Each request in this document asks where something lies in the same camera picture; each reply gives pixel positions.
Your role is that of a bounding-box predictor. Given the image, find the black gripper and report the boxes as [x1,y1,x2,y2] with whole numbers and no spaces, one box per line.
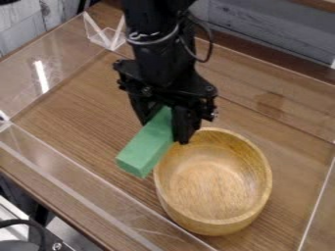
[112,30,217,144]

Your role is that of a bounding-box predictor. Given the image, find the green rectangular block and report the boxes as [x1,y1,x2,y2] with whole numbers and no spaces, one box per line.
[115,107,172,178]

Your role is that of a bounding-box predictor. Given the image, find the brown wooden bowl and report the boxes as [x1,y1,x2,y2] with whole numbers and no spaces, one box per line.
[153,127,273,236]

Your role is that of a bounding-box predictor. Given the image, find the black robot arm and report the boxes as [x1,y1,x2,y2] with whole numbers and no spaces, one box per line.
[112,0,217,144]

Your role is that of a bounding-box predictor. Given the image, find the clear acrylic tray wall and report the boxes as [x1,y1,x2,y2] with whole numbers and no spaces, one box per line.
[0,18,335,251]

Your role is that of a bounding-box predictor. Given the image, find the clear acrylic corner bracket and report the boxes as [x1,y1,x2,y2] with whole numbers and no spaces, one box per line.
[82,12,127,52]

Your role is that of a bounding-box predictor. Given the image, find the black metal mount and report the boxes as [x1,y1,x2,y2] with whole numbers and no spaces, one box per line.
[25,215,96,251]

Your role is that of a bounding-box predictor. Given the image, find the black cable lower left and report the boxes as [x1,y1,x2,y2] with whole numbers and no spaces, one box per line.
[0,219,46,251]

